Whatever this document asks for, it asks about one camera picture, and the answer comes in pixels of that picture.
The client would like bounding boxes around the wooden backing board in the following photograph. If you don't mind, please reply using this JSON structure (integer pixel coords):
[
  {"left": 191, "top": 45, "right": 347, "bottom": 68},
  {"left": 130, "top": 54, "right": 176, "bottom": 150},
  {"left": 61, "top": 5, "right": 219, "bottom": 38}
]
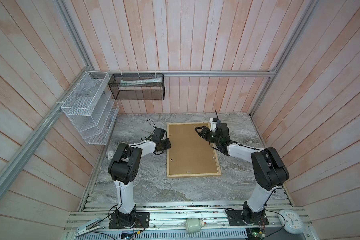
[{"left": 168, "top": 123, "right": 219, "bottom": 176}]

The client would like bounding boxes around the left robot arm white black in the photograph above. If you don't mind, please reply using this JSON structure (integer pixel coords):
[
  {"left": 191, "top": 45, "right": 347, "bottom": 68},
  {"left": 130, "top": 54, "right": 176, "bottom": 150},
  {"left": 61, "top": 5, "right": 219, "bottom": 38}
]
[{"left": 108, "top": 128, "right": 171, "bottom": 215}]

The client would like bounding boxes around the paper in black basket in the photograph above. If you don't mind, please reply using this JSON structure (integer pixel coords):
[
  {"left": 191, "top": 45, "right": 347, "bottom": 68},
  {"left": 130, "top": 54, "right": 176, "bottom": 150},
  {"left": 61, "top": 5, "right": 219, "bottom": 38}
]
[{"left": 119, "top": 77, "right": 163, "bottom": 88}]

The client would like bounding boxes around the white cylindrical device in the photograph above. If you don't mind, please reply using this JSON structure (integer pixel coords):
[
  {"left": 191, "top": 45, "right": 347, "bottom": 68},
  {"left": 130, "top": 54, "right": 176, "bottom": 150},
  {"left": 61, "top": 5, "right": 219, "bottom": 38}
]
[{"left": 185, "top": 218, "right": 205, "bottom": 234}]

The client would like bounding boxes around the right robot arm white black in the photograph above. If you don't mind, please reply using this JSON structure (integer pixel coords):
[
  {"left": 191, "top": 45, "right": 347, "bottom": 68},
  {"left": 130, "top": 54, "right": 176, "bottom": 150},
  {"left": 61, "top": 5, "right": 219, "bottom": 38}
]
[{"left": 195, "top": 118, "right": 290, "bottom": 223}]

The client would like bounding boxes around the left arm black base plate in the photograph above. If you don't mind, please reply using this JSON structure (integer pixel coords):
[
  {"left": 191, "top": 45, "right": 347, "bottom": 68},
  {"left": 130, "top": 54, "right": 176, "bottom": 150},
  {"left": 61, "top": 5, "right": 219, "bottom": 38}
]
[{"left": 109, "top": 211, "right": 150, "bottom": 229}]

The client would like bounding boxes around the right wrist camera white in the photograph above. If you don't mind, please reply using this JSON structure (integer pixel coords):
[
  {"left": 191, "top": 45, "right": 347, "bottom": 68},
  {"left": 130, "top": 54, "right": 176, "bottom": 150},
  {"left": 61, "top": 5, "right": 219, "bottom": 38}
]
[{"left": 209, "top": 117, "right": 221, "bottom": 132}]

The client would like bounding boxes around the white wall clock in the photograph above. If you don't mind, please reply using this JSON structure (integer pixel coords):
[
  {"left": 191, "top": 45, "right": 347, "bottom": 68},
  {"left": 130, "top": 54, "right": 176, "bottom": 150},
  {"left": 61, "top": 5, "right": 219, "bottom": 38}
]
[{"left": 279, "top": 209, "right": 305, "bottom": 235}]

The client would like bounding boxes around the white wire mesh shelf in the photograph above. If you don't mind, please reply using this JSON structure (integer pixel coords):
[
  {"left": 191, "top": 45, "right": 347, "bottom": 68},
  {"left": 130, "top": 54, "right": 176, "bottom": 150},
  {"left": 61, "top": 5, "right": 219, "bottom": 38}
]
[{"left": 62, "top": 71, "right": 120, "bottom": 145}]

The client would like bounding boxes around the black wire mesh basket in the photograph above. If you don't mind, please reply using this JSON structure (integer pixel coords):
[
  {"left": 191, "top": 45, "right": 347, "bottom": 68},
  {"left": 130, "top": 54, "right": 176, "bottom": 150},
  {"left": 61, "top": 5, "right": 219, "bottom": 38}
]
[{"left": 108, "top": 73, "right": 166, "bottom": 101}]

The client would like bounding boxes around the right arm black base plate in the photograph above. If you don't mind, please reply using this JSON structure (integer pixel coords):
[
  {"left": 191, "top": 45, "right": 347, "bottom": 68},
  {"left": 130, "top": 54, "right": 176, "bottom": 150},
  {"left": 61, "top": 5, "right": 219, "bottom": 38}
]
[{"left": 225, "top": 208, "right": 269, "bottom": 226}]

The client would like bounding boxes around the small white tag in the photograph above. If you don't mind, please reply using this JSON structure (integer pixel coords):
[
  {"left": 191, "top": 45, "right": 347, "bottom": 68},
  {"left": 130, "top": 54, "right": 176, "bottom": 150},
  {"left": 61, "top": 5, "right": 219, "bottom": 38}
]
[{"left": 107, "top": 151, "right": 114, "bottom": 160}]

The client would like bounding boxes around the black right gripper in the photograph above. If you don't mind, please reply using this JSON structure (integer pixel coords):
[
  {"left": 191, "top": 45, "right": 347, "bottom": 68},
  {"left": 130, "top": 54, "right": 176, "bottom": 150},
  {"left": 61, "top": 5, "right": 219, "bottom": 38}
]
[{"left": 195, "top": 126, "right": 221, "bottom": 146}]

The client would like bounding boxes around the light wooden picture frame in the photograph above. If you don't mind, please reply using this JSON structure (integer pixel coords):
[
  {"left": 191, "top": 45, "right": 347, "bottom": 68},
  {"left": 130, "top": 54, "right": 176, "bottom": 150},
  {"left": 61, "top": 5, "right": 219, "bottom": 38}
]
[{"left": 166, "top": 121, "right": 223, "bottom": 178}]

